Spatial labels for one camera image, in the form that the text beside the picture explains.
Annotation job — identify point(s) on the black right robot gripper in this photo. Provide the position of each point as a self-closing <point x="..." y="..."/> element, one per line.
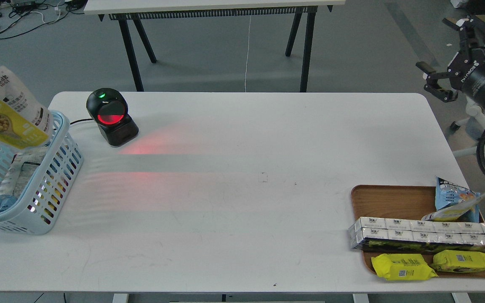
<point x="466" y="74"/>

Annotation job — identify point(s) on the yellow grey bean snack pouch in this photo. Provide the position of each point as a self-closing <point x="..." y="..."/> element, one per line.
<point x="24" y="122"/>

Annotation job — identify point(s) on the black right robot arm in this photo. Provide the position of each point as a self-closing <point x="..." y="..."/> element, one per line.
<point x="479" y="149"/>

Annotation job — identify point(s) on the light blue plastic basket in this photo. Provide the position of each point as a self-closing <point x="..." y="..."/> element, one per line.
<point x="38" y="207"/>

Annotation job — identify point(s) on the grey snack pouch in basket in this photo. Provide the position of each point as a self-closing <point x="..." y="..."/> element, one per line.
<point x="21" y="170"/>

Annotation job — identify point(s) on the yellow snack pouch under blue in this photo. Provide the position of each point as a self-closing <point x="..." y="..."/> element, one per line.
<point x="450" y="214"/>

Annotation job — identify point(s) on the silver multipack snack box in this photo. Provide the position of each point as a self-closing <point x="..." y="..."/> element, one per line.
<point x="389" y="235"/>

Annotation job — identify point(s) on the yellow wrapped snack pack right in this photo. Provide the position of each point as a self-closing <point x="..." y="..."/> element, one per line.
<point x="457" y="261"/>

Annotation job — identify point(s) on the yellow wrapped snack pack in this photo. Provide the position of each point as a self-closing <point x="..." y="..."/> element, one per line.
<point x="402" y="267"/>
<point x="457" y="261"/>

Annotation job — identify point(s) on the yellow wrapped snack pack left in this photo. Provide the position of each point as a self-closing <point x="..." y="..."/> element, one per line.
<point x="402" y="267"/>

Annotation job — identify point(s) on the white chair base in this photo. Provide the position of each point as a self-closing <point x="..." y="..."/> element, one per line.
<point x="473" y="124"/>

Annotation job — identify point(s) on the black barcode scanner red window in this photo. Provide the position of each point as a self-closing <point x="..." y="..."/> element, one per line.
<point x="108" y="108"/>

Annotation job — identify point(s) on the brown wooden tray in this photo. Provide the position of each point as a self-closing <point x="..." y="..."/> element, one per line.
<point x="400" y="202"/>

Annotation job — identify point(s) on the background table black legs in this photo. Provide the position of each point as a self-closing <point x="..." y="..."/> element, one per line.
<point x="124" y="11"/>

